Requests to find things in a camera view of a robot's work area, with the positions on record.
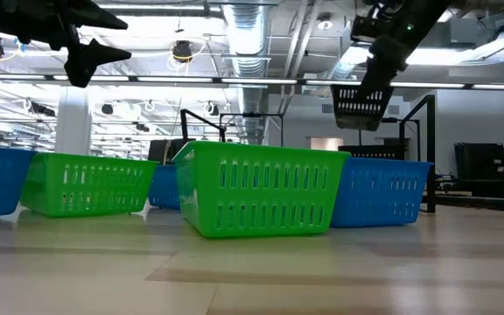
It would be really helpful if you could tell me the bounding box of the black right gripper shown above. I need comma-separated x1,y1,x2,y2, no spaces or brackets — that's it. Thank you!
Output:
358,34,410,102

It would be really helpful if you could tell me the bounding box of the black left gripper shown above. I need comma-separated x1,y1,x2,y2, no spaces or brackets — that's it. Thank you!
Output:
0,0,133,89

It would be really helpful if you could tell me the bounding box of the black plastic basket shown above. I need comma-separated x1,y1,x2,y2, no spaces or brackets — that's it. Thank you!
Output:
330,84,396,132
338,144,407,160

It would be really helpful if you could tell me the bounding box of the green plastic basket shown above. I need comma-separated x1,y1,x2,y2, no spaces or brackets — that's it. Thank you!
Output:
18,151,160,219
171,140,352,240

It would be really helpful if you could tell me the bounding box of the white building pillar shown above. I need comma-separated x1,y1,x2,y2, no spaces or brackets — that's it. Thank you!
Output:
53,86,94,157

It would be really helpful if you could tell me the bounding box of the long light bar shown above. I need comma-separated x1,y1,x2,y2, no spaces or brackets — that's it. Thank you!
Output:
0,73,504,91

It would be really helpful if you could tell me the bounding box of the black equipment rack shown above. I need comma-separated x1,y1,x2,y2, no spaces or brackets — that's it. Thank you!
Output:
435,142,504,200

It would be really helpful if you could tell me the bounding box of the silver ventilation duct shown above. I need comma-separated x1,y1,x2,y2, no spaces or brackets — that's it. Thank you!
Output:
221,0,271,146

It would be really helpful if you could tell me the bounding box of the black table edge frame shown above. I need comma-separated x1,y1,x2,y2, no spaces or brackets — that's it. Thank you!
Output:
422,194,504,215

